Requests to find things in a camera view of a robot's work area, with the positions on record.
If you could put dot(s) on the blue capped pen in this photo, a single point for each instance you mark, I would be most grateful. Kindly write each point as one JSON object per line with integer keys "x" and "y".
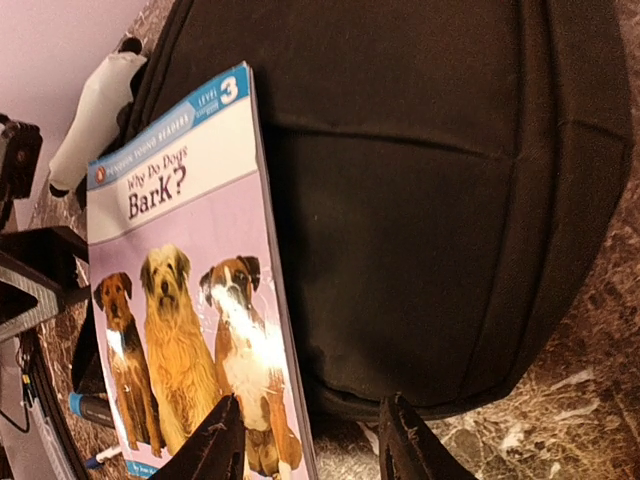
{"x": 98, "y": 460}

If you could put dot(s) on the dog picture book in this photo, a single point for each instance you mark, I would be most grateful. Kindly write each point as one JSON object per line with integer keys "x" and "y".
{"x": 188, "y": 294}

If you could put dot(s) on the black student backpack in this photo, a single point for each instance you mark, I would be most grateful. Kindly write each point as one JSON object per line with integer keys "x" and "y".
{"x": 442, "y": 175}

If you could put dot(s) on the white tissue pack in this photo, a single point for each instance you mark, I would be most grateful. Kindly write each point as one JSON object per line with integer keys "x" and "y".
{"x": 107, "y": 90}

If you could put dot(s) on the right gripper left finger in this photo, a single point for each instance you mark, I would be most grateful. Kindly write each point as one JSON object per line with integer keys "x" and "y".
{"x": 215, "y": 450}

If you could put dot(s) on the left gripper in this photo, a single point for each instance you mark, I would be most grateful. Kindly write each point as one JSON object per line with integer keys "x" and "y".
{"x": 39, "y": 277}

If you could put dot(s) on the black blue highlighter marker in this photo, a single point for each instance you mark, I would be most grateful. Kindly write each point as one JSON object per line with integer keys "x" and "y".
{"x": 91, "y": 408}

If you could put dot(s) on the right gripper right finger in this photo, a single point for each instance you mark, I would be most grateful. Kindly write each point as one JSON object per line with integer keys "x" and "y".
{"x": 409, "y": 449}

